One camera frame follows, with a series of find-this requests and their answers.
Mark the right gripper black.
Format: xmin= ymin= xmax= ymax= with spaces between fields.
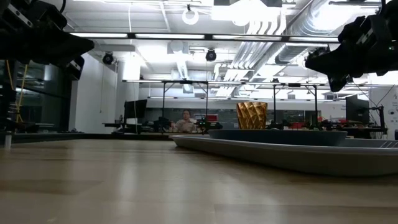
xmin=305 ymin=0 xmax=398 ymax=93

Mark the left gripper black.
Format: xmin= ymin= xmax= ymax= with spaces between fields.
xmin=0 ymin=0 xmax=95 ymax=81

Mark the dark blue plate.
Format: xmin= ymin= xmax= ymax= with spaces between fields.
xmin=207 ymin=129 xmax=348 ymax=147

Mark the amber ribbed cup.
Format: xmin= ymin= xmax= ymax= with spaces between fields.
xmin=236 ymin=101 xmax=269 ymax=130

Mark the grey plastic tray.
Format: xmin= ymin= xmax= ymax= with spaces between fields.
xmin=169 ymin=134 xmax=398 ymax=177

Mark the black computer monitor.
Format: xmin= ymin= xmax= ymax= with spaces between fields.
xmin=345 ymin=93 xmax=371 ymax=125
xmin=123 ymin=98 xmax=149 ymax=120

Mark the black ceiling spotlight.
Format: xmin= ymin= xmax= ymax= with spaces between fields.
xmin=205 ymin=48 xmax=218 ymax=63
xmin=102 ymin=52 xmax=115 ymax=66

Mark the person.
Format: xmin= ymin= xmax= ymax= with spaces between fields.
xmin=170 ymin=109 xmax=198 ymax=133

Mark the silver ceiling duct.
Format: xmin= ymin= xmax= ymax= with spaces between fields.
xmin=275 ymin=0 xmax=341 ymax=65

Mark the black distant station frame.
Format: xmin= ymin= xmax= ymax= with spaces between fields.
xmin=272 ymin=82 xmax=319 ymax=129
xmin=160 ymin=80 xmax=210 ymax=133

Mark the yellow hanging rope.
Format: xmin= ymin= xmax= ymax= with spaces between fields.
xmin=5 ymin=60 xmax=29 ymax=124

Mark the white ceiling ring lamp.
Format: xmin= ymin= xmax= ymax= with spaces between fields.
xmin=181 ymin=7 xmax=200 ymax=26

